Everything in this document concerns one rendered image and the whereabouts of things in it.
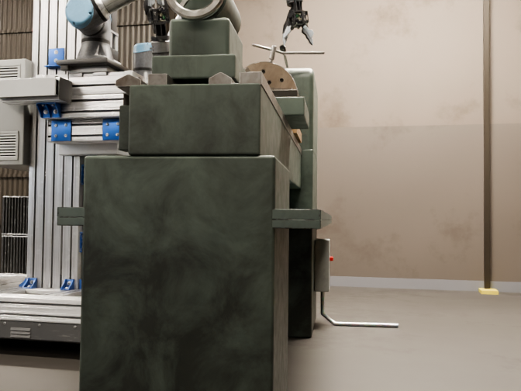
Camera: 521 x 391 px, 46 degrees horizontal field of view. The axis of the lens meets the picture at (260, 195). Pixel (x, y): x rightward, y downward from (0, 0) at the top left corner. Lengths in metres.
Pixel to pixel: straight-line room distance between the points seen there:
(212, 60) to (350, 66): 3.84
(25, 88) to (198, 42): 1.19
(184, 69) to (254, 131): 0.24
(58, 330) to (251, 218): 1.32
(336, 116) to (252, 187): 3.85
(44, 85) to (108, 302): 1.29
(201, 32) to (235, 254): 0.54
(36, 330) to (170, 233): 1.26
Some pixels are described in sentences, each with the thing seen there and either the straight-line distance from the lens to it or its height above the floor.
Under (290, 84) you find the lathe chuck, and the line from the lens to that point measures 2.76.
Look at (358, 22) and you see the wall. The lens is 5.35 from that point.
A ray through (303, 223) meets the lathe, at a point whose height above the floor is 0.53.
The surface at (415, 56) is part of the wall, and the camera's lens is 5.25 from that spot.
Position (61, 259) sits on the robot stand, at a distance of 2.82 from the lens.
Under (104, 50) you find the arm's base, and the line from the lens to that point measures 2.63.
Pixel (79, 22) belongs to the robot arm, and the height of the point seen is 1.28.
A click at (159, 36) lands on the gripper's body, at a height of 1.23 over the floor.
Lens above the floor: 0.54
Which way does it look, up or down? 2 degrees up
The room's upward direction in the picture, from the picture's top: 1 degrees clockwise
